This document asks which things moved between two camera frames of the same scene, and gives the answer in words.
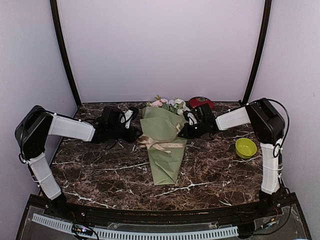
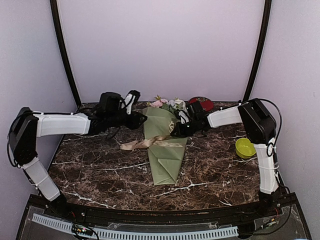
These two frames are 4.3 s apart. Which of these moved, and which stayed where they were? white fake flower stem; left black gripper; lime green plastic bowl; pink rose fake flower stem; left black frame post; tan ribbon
Moved: left black gripper; tan ribbon
Stayed: pink rose fake flower stem; left black frame post; lime green plastic bowl; white fake flower stem
